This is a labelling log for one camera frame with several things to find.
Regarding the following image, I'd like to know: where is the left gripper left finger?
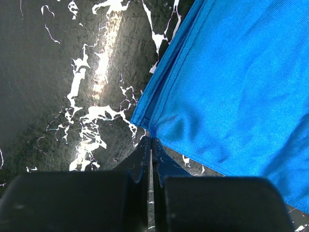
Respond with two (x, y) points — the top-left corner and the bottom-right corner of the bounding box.
(0, 137), (151, 232)

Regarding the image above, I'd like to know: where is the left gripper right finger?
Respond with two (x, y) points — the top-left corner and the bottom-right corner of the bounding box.
(152, 138), (294, 232)

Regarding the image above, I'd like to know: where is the blue cloth napkin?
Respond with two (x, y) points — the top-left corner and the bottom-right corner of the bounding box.
(131, 0), (309, 213)

